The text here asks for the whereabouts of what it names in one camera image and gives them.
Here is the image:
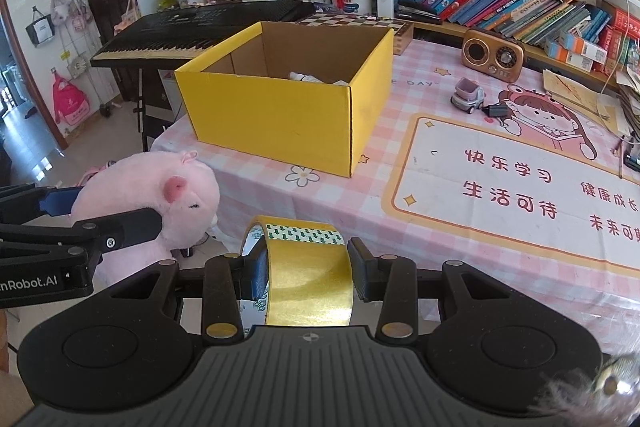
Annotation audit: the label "yellow cardboard box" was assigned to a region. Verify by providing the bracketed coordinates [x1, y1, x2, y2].
[174, 21, 395, 179]

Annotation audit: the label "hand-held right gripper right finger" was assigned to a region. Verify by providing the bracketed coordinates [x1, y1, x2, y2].
[346, 237, 522, 342]

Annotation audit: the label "checkered board box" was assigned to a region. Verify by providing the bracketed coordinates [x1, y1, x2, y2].
[295, 11, 415, 56]

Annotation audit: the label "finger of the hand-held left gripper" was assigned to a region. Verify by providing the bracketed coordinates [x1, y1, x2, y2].
[0, 207, 164, 259]
[0, 184, 86, 229]

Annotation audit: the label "black electronic keyboard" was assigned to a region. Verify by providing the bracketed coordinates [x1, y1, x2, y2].
[90, 1, 317, 69]

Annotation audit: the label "wooden retro radio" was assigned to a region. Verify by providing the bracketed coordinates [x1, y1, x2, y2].
[461, 28, 526, 82]

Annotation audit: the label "black and white tote bag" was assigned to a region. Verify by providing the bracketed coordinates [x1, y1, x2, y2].
[26, 7, 55, 48]

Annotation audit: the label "pink backpack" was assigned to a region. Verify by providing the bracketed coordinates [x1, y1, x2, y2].
[52, 74, 92, 126]

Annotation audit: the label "small toy car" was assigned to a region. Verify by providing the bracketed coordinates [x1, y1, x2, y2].
[451, 78, 487, 114]

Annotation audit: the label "yellow tape roll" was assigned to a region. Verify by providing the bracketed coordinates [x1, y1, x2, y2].
[240, 216, 357, 328]

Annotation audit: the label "black keyboard stand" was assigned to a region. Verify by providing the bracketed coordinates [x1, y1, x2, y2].
[134, 67, 152, 154]

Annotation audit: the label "desktop with pink checked cover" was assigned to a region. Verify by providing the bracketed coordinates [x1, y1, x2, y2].
[150, 24, 640, 358]

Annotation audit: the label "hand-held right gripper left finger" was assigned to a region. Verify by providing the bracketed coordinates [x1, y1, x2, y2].
[107, 241, 272, 342]

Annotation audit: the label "pink plush pig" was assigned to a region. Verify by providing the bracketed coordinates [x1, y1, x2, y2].
[69, 150, 222, 290]

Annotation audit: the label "orange and white small boxes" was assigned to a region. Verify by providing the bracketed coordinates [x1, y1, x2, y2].
[545, 32, 609, 74]

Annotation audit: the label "pile of papers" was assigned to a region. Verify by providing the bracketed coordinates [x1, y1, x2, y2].
[542, 67, 640, 172]

